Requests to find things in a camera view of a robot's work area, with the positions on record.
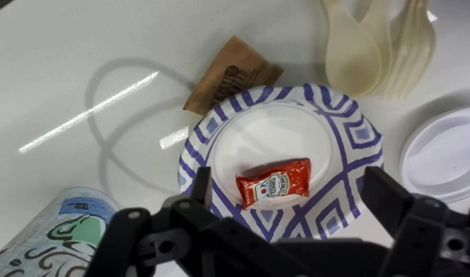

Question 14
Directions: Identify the blue patterned paper plate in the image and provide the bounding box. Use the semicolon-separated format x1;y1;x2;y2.
176;82;385;243

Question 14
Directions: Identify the white plastic lid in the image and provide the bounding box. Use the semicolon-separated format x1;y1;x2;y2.
399;105;470;205

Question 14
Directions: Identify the brown sachet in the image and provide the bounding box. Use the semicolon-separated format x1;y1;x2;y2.
183;36;285;117

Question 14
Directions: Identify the patterned paper cup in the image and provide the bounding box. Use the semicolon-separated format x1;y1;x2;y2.
0;185;120;277

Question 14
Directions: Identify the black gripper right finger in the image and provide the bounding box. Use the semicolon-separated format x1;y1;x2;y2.
361;165;470;277

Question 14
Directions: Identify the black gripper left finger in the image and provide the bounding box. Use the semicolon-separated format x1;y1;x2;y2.
85;165;318;277

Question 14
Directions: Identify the cream plastic fork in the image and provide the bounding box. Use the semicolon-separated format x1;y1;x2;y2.
382;0;438;99

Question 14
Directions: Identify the red ketchup sachet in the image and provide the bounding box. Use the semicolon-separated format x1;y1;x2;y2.
234;157;313;211

